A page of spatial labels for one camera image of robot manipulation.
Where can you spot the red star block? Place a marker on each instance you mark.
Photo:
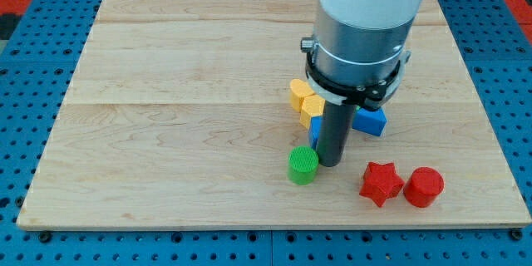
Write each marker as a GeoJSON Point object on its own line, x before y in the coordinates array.
{"type": "Point", "coordinates": [380, 183]}

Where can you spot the blue block behind pusher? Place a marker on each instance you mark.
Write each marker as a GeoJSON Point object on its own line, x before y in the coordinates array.
{"type": "Point", "coordinates": [314, 130]}

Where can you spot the blue cube block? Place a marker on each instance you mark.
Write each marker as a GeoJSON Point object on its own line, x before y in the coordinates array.
{"type": "Point", "coordinates": [370, 122]}

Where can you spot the yellow rounded block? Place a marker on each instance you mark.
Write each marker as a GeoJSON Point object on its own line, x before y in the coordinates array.
{"type": "Point", "coordinates": [299, 91]}

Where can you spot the green cylinder block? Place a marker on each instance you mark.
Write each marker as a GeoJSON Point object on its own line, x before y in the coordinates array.
{"type": "Point", "coordinates": [302, 165]}

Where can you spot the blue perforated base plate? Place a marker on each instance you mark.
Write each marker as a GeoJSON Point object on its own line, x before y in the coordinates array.
{"type": "Point", "coordinates": [36, 67]}

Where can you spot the red cylinder block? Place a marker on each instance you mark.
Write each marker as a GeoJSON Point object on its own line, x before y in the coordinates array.
{"type": "Point", "coordinates": [423, 187]}

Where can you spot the light wooden board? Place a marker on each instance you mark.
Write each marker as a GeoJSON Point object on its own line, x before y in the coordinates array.
{"type": "Point", "coordinates": [177, 118]}

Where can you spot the yellow hexagon block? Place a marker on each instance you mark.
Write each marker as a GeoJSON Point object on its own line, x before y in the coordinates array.
{"type": "Point", "coordinates": [312, 106]}

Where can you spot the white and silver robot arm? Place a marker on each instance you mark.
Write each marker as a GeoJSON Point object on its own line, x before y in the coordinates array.
{"type": "Point", "coordinates": [356, 54]}

